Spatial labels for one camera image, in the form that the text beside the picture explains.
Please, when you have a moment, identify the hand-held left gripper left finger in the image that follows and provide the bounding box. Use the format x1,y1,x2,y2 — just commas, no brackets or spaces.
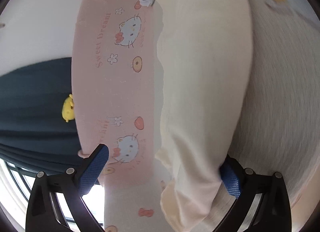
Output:
26,144,110,232

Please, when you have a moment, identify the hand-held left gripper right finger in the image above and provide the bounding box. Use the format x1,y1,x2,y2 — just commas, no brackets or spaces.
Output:
212,154,293,232

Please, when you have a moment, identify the pink and cream T-shirt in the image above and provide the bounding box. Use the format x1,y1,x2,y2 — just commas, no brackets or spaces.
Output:
152,0,253,232

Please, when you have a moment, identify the yellow plush toy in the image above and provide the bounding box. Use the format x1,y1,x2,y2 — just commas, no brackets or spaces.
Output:
62,94,75,123

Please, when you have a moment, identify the bright window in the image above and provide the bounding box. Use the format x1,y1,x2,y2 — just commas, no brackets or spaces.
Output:
0,160,105,232

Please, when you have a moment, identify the dark curtain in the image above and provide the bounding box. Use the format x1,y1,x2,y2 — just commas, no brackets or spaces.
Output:
0,57,85,175

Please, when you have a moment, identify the cat print sofa blanket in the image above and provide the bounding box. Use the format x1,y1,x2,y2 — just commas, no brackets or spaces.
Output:
71,0,320,232

